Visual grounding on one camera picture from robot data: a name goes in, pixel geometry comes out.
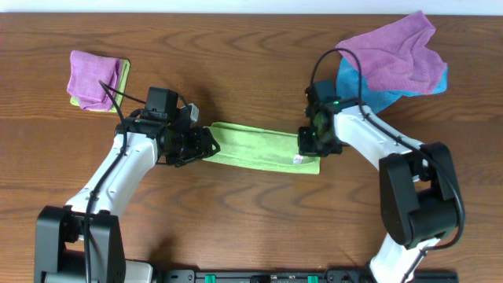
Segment light green microfiber cloth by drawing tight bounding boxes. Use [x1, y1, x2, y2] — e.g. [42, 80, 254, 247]
[206, 122, 321, 175]

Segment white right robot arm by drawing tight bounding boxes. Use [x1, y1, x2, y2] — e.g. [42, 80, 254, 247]
[299, 100, 465, 282]

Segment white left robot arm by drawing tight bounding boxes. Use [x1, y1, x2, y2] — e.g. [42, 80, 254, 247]
[34, 118, 220, 283]

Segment blue microfiber cloth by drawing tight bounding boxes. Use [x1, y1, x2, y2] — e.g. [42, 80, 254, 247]
[336, 59, 449, 113]

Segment purple unfolded microfiber cloth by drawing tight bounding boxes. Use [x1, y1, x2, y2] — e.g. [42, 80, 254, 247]
[336, 11, 447, 94]

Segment folded purple cloth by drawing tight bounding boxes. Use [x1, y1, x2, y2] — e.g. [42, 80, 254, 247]
[67, 50, 122, 111]

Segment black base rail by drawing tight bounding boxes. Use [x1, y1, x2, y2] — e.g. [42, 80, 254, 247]
[152, 268, 460, 283]

